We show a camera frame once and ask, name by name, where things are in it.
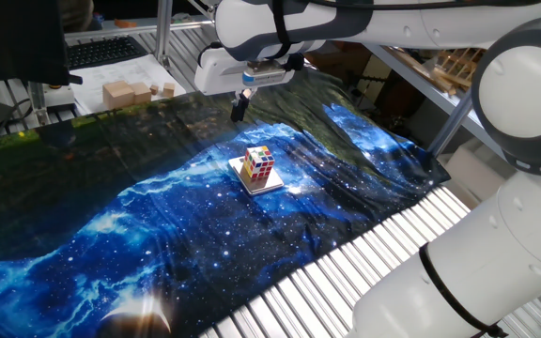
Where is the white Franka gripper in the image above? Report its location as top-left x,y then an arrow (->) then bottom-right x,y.
193,46 -> 300,124

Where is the multicolour Rubik's cube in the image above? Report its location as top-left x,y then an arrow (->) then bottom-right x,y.
243,146 -> 276,182

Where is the silver digital pocket scale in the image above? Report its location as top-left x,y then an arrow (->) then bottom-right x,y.
227,156 -> 285,197

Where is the medium wooden block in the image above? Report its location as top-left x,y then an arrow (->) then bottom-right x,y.
130,82 -> 153,105

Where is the large wooden block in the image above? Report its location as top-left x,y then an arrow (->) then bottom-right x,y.
102,80 -> 135,111

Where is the white printed paper sheet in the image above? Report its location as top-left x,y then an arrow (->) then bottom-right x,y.
70,54 -> 187,115

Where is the black computer keyboard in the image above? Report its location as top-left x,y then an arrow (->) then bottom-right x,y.
66,36 -> 149,70

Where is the blue galaxy print cloth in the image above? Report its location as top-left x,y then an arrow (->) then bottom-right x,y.
0,69 -> 451,338

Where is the white button box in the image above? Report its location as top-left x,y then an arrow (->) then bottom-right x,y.
39,84 -> 77,112

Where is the wooden slat rack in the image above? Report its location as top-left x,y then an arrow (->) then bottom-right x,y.
432,46 -> 486,93

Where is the black computer monitor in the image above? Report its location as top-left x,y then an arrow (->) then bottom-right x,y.
0,0 -> 84,87

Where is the white foam box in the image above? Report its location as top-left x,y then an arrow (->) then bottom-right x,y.
443,145 -> 516,207

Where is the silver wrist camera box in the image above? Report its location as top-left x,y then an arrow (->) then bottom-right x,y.
241,63 -> 296,89

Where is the aluminium frame post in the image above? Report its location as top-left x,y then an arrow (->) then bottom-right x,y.
154,0 -> 174,67
427,91 -> 476,159

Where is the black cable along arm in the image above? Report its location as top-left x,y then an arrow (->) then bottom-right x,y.
197,0 -> 541,338

